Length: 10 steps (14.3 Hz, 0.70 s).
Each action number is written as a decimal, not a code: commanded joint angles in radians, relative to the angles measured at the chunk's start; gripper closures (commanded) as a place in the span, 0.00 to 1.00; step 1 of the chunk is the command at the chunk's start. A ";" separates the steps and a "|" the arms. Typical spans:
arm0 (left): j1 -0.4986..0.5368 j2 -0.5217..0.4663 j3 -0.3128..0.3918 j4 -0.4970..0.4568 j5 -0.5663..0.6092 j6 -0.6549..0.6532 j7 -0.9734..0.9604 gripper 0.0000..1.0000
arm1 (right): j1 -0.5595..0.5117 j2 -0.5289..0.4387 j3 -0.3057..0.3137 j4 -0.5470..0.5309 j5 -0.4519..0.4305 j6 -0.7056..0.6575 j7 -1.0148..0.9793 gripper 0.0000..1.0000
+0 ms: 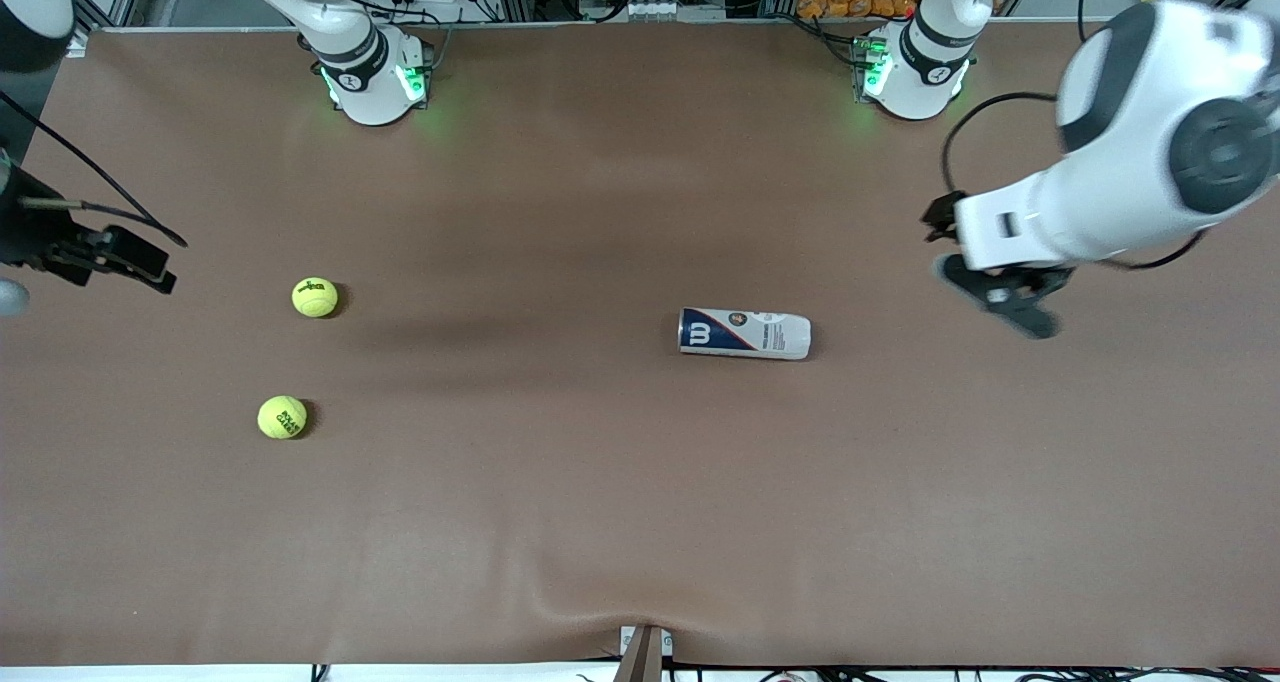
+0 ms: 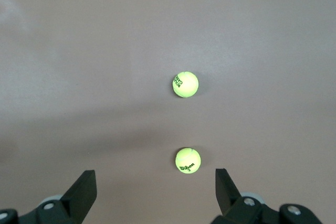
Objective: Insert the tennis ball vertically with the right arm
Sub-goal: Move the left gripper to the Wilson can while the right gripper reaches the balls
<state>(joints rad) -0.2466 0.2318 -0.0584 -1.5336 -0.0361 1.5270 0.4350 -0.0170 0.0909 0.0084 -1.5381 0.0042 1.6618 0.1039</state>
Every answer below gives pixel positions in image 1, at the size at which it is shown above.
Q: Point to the white power strip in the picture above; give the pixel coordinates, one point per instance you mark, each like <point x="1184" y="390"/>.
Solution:
<point x="655" y="9"/>

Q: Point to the white blue tennis ball can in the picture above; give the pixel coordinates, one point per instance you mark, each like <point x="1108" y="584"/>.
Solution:
<point x="745" y="333"/>

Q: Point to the camera stand post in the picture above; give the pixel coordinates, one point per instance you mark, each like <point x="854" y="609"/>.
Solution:
<point x="642" y="657"/>

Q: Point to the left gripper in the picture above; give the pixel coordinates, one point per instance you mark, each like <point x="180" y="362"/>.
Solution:
<point x="941" y="213"/>

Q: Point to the yellow tennis ball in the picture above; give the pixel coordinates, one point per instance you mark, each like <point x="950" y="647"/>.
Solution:
<point x="315" y="297"/>
<point x="282" y="417"/>

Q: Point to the brown table mat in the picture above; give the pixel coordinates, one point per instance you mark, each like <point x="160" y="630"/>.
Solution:
<point x="640" y="512"/>

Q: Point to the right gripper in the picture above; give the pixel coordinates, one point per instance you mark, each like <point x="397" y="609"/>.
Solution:
<point x="32" y="237"/>

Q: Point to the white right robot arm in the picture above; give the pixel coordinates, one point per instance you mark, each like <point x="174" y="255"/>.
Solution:
<point x="365" y="72"/>

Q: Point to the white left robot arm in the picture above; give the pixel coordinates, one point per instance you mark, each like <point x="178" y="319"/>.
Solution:
<point x="1130" y="112"/>

